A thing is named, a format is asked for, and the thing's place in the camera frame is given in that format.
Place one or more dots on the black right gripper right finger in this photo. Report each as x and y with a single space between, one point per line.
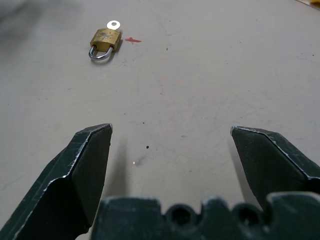
270 162

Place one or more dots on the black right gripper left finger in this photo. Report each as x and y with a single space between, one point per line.
62 190

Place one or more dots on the brass padlock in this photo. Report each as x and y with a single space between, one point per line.
105 43

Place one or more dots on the red cross mark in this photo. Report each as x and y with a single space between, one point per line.
132 40

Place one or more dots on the yellow object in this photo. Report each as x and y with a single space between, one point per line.
315 2

